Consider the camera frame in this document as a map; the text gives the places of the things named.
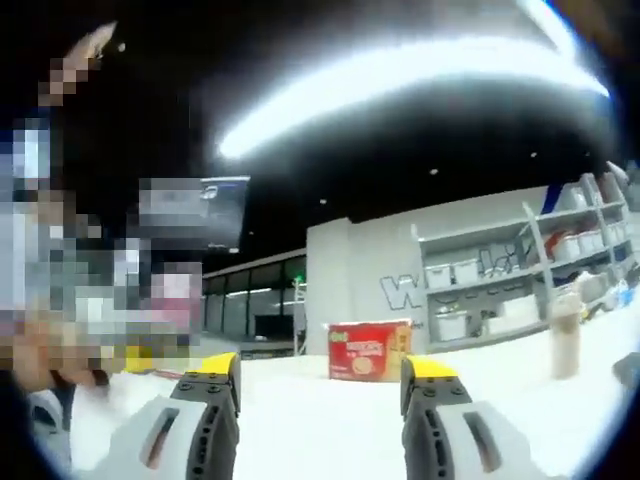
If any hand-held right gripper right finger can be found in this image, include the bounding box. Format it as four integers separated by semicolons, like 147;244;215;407
399;354;546;480

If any ceiling light strip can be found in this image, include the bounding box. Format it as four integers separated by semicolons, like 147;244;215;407
217;34;611;161

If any blue tissue box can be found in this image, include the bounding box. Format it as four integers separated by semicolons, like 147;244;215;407
617;279;639;309

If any black flat screen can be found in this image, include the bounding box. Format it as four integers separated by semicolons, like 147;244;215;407
253;314;295;341

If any small white yellow toy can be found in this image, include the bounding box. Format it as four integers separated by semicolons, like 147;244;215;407
579;302;609;324

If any grey metal shelf rack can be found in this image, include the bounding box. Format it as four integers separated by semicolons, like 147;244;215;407
410;172;634;346

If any row of white storage bins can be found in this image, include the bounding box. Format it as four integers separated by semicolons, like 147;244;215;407
424;187;631;341

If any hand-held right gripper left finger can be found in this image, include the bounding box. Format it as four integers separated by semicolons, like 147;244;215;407
97;351;243;480

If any red coffee box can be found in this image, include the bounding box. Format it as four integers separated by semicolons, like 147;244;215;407
327;318;414;384

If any large dark monitor screen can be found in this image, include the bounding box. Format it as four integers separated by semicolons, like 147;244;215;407
199;174;251;249

